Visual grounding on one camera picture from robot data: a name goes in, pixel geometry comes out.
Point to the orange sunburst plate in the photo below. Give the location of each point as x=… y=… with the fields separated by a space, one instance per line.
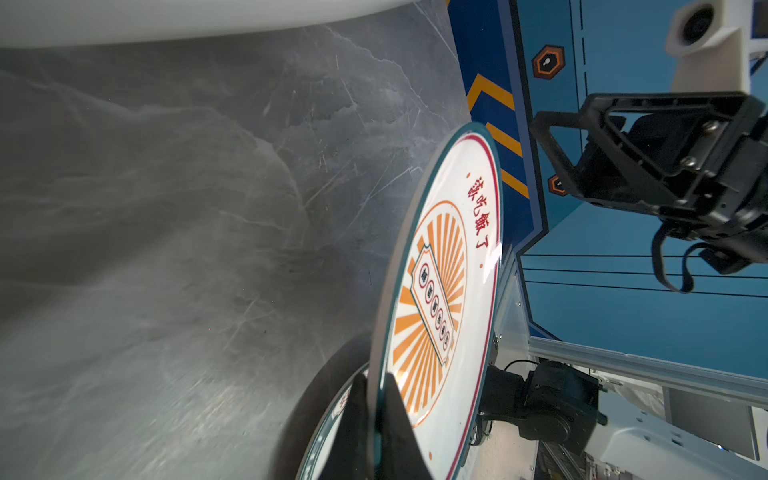
x=434 y=323

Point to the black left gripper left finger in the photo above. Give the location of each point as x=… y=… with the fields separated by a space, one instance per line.
x=349 y=455

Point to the white plastic bin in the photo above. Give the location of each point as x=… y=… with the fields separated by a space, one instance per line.
x=29 y=24

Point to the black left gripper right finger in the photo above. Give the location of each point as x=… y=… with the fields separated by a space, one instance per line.
x=400 y=456

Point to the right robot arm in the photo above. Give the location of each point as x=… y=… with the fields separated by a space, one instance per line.
x=559 y=404

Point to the green rim plate front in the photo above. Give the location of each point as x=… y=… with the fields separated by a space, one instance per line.
x=321 y=441

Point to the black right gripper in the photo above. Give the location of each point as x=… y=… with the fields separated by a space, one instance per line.
x=696 y=161

